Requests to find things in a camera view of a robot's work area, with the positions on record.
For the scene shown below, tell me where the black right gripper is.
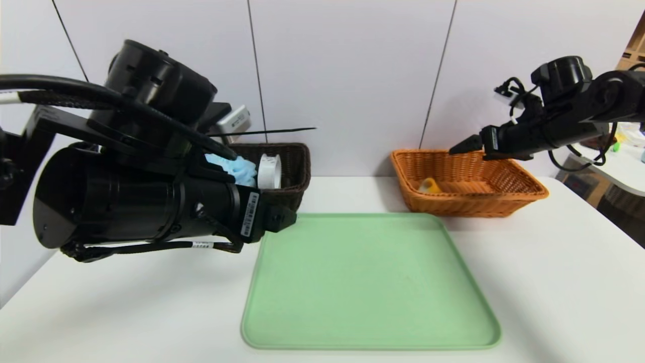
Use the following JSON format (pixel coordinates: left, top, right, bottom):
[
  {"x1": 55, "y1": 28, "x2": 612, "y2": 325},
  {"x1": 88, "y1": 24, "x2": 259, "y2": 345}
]
[{"x1": 448, "y1": 120, "x2": 547, "y2": 161}]

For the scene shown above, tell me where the thick black labelled cable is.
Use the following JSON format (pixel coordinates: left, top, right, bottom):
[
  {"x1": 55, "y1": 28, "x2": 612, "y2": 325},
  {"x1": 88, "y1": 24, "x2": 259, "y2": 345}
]
[{"x1": 0, "y1": 75, "x2": 237, "y2": 161}]

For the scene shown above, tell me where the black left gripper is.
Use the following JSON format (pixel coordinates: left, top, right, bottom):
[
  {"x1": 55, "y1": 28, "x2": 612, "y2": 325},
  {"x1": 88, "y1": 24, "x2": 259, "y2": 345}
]
[{"x1": 187, "y1": 175, "x2": 297, "y2": 244}]

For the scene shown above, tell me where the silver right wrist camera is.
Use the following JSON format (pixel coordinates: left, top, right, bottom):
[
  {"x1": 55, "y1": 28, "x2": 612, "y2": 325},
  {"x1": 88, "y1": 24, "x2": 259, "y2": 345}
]
[{"x1": 495, "y1": 83, "x2": 525, "y2": 109}]

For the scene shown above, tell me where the white plastic bag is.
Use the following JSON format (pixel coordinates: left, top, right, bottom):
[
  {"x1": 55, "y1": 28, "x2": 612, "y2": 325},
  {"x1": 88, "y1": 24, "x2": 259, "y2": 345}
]
[{"x1": 617, "y1": 124, "x2": 645, "y2": 148}]

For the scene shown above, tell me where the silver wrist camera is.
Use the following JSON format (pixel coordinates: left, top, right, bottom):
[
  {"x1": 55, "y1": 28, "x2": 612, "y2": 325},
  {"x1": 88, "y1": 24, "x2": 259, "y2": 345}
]
[
  {"x1": 495, "y1": 83, "x2": 525, "y2": 109},
  {"x1": 217, "y1": 105, "x2": 251, "y2": 136}
]

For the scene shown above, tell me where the white tape roll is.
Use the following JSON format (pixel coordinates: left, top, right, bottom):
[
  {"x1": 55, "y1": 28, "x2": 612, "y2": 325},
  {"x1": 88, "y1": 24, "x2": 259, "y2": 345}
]
[{"x1": 257, "y1": 154, "x2": 283, "y2": 190}]

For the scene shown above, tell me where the wooden shelf unit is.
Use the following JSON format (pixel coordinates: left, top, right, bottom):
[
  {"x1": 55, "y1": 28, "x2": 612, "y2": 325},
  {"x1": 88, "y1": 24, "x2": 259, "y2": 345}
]
[{"x1": 617, "y1": 10, "x2": 645, "y2": 71}]

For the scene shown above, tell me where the thin black labelled cable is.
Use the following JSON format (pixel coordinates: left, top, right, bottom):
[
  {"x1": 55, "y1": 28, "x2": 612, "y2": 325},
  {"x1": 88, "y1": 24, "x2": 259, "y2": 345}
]
[{"x1": 60, "y1": 239, "x2": 245, "y2": 263}]

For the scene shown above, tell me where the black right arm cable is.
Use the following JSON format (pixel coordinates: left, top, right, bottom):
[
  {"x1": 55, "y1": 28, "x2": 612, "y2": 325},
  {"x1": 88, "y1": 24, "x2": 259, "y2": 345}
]
[{"x1": 548, "y1": 124, "x2": 619, "y2": 173}]

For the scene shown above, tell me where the light green plastic tray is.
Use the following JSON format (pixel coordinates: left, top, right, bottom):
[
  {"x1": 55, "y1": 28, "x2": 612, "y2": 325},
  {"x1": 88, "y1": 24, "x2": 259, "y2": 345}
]
[{"x1": 241, "y1": 213, "x2": 502, "y2": 350}]

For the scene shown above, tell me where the storage bin under side table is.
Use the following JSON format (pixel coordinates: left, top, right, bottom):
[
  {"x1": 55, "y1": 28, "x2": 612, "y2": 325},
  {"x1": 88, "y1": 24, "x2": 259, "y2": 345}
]
[{"x1": 559, "y1": 161, "x2": 605, "y2": 207}]

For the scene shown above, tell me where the black cable tie tail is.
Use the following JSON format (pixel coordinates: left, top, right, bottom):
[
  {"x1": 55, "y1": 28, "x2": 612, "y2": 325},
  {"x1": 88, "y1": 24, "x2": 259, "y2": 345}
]
[{"x1": 209, "y1": 128, "x2": 318, "y2": 138}]

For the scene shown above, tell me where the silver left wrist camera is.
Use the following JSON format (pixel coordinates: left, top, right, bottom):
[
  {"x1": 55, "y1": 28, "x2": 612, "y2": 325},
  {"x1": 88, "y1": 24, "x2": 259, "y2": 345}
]
[{"x1": 217, "y1": 105, "x2": 251, "y2": 136}]

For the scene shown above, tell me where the dark brown wicker basket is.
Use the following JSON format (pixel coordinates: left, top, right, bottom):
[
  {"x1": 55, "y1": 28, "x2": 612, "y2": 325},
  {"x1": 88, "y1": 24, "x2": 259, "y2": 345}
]
[{"x1": 222, "y1": 143, "x2": 311, "y2": 210}]

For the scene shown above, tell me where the blue mesh bath loofah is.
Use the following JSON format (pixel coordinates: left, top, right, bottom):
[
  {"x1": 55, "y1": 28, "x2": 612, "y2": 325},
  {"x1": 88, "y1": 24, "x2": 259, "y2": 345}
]
[{"x1": 204, "y1": 153, "x2": 259, "y2": 188}]

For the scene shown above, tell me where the white side table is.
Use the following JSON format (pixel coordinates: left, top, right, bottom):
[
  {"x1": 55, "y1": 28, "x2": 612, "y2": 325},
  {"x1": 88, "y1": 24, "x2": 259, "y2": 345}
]
[{"x1": 567, "y1": 121, "x2": 645, "y2": 197}]

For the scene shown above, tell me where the orange wicker basket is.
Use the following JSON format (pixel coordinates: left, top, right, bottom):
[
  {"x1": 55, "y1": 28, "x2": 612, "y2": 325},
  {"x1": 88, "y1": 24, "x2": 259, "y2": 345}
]
[{"x1": 390, "y1": 149, "x2": 549, "y2": 218}]

